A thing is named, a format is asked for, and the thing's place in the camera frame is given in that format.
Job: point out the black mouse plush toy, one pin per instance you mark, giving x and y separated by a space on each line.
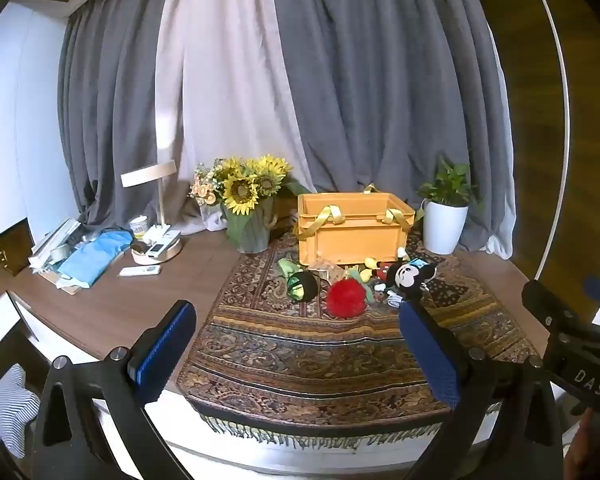
405 275

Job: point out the potted plant in white pot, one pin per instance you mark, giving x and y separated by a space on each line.
445 225

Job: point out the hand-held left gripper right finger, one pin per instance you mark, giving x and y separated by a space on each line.
431 360

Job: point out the striped star pillow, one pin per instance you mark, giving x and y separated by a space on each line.
10 410

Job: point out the white desk lamp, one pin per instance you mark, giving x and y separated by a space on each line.
150 172

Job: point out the blue cloth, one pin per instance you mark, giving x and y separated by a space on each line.
95 255

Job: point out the grey curtain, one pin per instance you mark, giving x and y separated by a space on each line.
380 85
110 110

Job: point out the light sheer curtain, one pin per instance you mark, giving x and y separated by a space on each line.
220 85

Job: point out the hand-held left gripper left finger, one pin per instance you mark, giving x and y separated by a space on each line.
166 349

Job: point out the sunflower bouquet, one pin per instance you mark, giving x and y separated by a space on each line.
242 185

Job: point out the white printed cup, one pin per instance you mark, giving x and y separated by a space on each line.
139 226

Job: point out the grey-green flower vase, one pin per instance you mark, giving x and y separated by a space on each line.
252 232

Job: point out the white flat boxes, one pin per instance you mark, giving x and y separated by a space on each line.
55 242

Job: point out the green and black plush ball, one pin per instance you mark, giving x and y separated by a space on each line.
302 286

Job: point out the white remote control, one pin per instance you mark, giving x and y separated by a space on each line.
157 247
140 271

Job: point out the patterned fringed table rug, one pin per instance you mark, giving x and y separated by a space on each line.
300 360

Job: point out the white wardrobe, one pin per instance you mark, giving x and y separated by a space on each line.
15 125

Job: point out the red fluffy pompom ball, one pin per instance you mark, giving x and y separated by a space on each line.
346 300

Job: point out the orange crate with yellow ribbons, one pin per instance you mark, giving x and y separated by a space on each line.
355 240

